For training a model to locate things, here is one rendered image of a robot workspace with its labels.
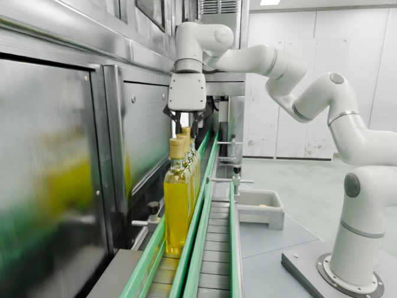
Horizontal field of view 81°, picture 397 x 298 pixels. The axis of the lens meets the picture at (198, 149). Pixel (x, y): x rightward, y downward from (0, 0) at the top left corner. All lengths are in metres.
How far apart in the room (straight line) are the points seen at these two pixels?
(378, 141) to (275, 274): 0.46
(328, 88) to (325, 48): 3.96
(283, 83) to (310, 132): 3.91
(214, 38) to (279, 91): 0.28
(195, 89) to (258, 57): 0.22
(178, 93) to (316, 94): 0.40
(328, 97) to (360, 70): 4.66
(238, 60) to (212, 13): 0.97
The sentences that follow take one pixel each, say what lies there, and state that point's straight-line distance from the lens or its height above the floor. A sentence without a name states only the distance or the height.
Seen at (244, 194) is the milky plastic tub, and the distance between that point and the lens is 1.08.
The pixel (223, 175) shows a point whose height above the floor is 0.66.
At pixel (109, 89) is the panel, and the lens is 0.54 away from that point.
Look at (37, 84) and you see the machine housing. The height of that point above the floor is 1.27.
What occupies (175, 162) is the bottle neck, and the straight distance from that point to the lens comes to 0.52.
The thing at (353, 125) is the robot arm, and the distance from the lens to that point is 0.73.
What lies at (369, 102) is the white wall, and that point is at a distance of 5.53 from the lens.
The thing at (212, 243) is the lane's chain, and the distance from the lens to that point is 0.65.
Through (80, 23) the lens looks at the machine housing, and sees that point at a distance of 0.46.
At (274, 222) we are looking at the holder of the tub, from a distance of 0.97.
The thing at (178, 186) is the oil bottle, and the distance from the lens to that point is 0.53.
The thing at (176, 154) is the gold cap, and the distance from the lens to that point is 0.51.
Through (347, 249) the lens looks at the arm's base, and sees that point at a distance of 0.73.
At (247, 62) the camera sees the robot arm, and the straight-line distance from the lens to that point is 0.76.
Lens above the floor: 1.26
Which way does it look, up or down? 14 degrees down
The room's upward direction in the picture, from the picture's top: straight up
